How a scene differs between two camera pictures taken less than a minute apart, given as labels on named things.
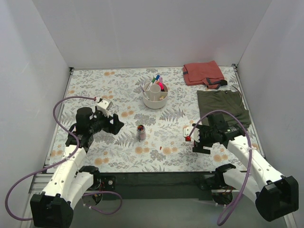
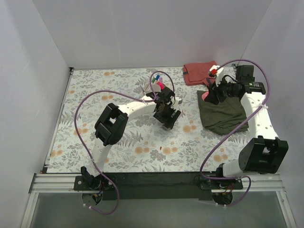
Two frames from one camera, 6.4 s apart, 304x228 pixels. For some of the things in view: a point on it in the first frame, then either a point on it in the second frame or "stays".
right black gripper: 202,139 → 215,91
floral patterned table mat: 155,108 stays
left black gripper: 111,123 → 167,115
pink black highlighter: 161,84 stays
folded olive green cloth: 226,100 stays
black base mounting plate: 156,185 stays
